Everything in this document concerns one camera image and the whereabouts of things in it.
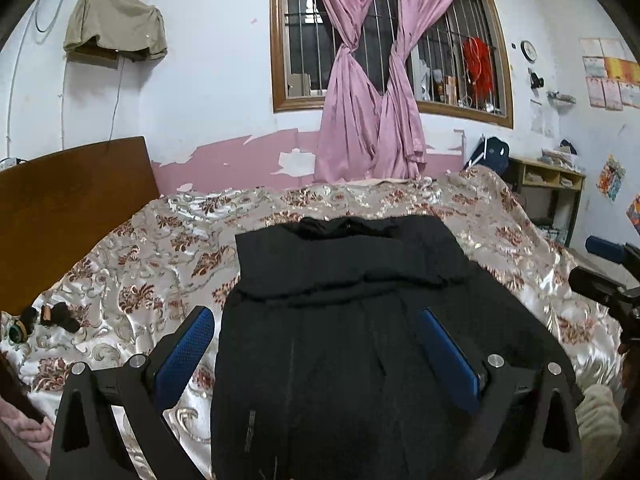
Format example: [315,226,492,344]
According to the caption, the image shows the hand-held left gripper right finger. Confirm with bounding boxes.
[417,307,586,480]

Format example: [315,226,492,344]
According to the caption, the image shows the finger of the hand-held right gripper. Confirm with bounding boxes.
[585,235,640,267]
[568,266,640,313]

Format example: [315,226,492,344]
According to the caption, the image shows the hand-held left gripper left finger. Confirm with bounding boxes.
[47,305,217,480]

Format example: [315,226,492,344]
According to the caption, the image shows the black jacket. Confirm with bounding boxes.
[210,214,578,480]

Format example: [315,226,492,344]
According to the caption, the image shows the person's right forearm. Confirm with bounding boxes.
[574,384,625,480]

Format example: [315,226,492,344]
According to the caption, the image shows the floral satin bedspread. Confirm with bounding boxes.
[0,167,626,480]

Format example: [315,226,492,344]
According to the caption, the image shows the wooden desk shelf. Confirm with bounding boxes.
[507,156,587,246]

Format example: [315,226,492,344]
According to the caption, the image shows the stack of papers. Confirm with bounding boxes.
[540,148,581,168]

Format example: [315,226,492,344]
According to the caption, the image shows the black socks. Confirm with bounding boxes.
[37,301,81,333]

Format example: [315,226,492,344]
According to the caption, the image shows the blue backpack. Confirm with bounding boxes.
[464,136,511,178]

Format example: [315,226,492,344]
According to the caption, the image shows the headphones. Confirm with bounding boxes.
[7,307,38,346]

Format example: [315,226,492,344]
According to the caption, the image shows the row of paper certificates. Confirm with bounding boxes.
[580,37,640,111]

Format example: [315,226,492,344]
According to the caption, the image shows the pink towel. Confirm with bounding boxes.
[0,395,56,461]

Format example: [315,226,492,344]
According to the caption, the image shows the wooden headboard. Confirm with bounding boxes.
[0,136,161,313]

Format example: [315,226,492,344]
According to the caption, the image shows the red hanging tassel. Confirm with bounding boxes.
[461,36,496,106]

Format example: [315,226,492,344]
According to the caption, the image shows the pink curtain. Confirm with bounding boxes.
[305,0,386,183]
[375,0,473,179]

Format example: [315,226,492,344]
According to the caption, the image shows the barred wooden window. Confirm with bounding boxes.
[270,0,515,129]

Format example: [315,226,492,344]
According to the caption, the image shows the khaki cloth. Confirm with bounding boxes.
[63,0,168,62]

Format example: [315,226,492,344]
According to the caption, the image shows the colourful wall sticker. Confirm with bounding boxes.
[596,155,627,203]

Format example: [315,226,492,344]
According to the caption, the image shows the white wall calendar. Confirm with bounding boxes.
[530,100,558,138]

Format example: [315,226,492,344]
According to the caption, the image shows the thin dark cable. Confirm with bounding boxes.
[107,55,123,143]

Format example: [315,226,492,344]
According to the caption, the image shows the small wooden wall shelf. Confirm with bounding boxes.
[66,42,121,68]

